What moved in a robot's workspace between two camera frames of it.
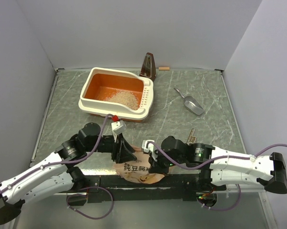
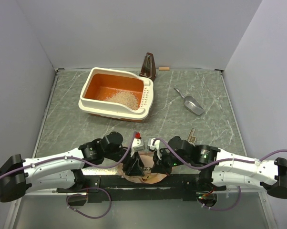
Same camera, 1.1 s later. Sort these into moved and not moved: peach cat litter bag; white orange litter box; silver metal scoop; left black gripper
Moved: left black gripper
Not moved: white orange litter box; peach cat litter bag; silver metal scoop
